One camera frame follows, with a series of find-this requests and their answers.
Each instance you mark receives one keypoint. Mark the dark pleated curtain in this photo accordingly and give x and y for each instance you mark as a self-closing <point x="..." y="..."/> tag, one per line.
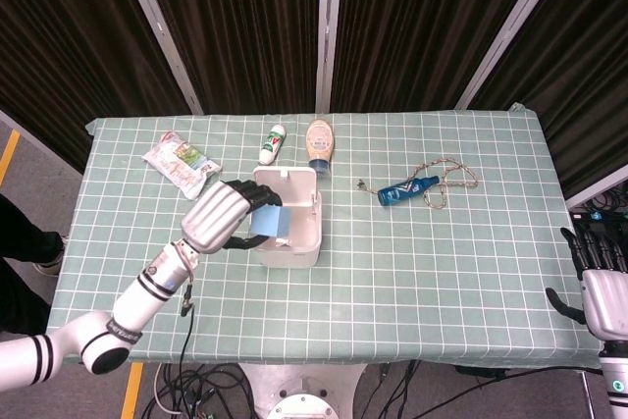
<point x="417" y="21"/>
<point x="245" y="26"/>
<point x="589" y="70"/>
<point x="64" y="46"/>

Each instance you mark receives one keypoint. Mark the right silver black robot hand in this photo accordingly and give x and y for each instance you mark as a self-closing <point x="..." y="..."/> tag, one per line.
<point x="606" y="296"/>

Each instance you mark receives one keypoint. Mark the green grid tablecloth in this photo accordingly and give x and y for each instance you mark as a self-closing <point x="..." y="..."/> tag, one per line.
<point x="392" y="291"/>

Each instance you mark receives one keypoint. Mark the crumpled snack bag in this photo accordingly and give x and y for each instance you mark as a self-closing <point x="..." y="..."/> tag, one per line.
<point x="179" y="164"/>

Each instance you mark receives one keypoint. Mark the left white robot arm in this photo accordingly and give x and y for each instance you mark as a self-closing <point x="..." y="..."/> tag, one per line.
<point x="142" y="291"/>

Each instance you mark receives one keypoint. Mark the blue spray bottle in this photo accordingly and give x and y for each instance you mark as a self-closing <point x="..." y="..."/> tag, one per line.
<point x="400" y="192"/>

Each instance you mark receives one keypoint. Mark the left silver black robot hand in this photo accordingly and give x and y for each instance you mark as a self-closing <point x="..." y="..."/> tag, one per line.
<point x="211" y="213"/>

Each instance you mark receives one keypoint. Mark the blue cube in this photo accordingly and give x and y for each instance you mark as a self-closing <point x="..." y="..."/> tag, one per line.
<point x="267" y="222"/>

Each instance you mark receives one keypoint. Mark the white plastic trash bin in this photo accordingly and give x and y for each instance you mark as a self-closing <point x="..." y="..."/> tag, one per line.
<point x="294" y="253"/>

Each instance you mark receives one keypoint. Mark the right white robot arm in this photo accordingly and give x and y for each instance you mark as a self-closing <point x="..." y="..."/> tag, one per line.
<point x="615" y="380"/>

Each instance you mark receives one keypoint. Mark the white tube green red label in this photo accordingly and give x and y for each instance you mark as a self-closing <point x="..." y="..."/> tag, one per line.
<point x="271" y="146"/>

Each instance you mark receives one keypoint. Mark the white frame post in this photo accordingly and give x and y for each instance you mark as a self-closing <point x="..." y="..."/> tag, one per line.
<point x="328" y="31"/>
<point x="162" y="31"/>
<point x="512" y="31"/>

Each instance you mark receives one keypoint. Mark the grey shoe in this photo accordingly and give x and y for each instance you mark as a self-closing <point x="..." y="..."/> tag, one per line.
<point x="51" y="259"/>

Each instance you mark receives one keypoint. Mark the beige sauce squeeze bottle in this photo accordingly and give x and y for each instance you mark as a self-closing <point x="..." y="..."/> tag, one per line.
<point x="319" y="144"/>

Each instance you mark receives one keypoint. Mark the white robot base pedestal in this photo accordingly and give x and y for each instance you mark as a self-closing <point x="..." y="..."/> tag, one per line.
<point x="299" y="389"/>

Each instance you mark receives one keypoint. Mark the black trouser leg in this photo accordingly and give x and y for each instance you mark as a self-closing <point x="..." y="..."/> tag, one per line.
<point x="22" y="242"/>

